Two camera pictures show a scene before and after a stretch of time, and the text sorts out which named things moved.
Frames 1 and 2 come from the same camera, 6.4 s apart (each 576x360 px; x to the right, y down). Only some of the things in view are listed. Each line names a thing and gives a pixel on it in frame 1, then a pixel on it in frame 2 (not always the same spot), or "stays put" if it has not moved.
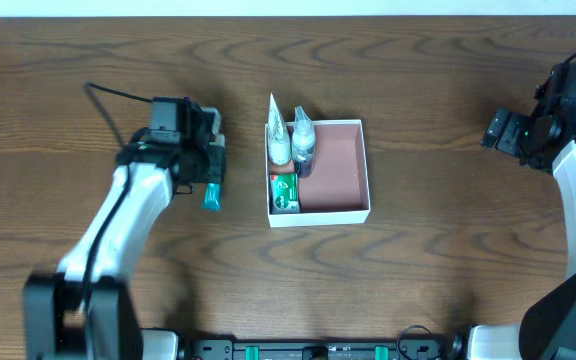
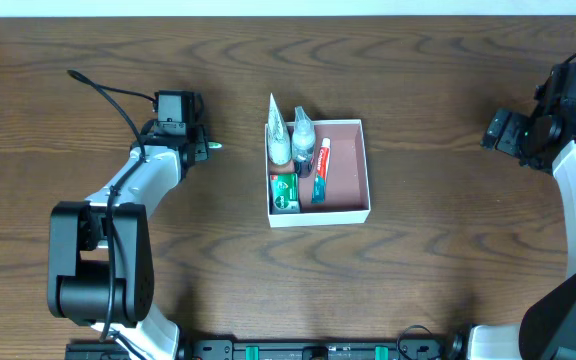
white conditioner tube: [279, 140] stays put
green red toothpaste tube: [212, 199] → [318, 195]
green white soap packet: [284, 193] stays put
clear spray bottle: [303, 143] stays put
